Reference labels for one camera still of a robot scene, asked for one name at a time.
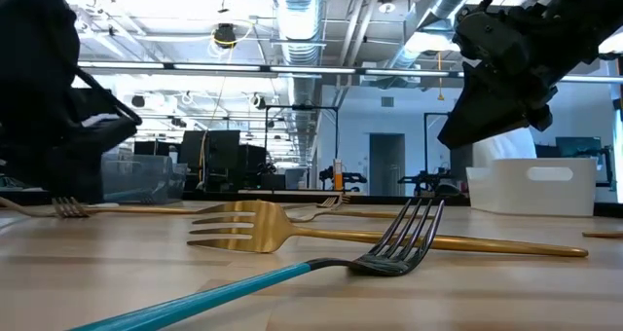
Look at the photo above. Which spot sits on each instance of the black background robot arm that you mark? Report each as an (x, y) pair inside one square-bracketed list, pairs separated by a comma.
[(428, 180), (350, 177)]

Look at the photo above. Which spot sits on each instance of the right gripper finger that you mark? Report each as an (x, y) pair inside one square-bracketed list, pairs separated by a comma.
[(487, 117)]

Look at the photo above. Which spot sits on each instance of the gray translucent plastic bin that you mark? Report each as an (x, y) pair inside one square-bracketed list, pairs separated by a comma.
[(146, 180)]

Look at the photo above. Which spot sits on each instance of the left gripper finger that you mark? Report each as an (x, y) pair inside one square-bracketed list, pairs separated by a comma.
[(58, 165)]

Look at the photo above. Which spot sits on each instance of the blue screen monitor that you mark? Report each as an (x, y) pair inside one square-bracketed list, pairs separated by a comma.
[(579, 146)]

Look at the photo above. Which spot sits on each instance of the black station frame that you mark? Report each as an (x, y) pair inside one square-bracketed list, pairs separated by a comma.
[(426, 151), (302, 108)]

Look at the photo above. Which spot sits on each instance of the overhead light bar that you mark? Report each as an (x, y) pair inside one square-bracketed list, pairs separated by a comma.
[(311, 70)]

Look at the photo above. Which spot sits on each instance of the white plastic bin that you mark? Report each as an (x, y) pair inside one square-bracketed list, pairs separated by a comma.
[(535, 199)]

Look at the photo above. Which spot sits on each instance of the orange white bottle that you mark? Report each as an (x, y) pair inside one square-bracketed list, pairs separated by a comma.
[(338, 175)]

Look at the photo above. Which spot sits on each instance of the silver ventilation duct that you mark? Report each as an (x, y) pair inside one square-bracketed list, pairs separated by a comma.
[(299, 19), (428, 10)]

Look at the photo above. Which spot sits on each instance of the gray door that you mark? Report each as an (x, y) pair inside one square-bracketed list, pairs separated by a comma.
[(387, 165)]

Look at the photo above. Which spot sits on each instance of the black ceiling device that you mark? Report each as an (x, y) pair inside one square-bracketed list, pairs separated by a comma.
[(225, 35)]

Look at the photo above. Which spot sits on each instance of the black monitor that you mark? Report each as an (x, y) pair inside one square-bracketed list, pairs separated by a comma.
[(219, 151), (253, 160)]

